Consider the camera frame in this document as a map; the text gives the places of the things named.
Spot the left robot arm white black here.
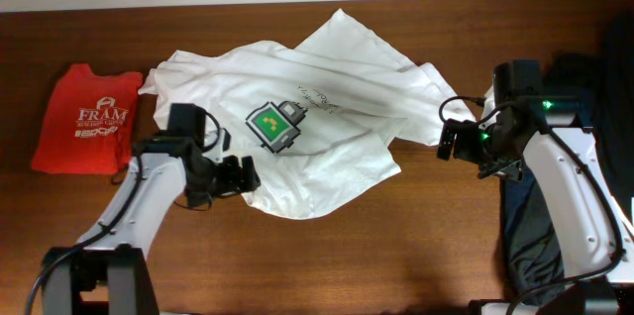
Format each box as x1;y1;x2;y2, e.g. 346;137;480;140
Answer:
25;103;261;315

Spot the black t-shirt with white letters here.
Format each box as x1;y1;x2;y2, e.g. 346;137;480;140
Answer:
545;10;633;220

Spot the white t-shirt with robot print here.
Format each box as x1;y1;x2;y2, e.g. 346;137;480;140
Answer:
142;11;472;220

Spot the folded red FRAM t-shirt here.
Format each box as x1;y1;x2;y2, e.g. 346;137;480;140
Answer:
31;63;143;174

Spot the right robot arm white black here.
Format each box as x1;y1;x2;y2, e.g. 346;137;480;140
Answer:
437;60;633;314

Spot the dark grey garment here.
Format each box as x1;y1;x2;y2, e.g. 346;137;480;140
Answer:
500;169;564;295

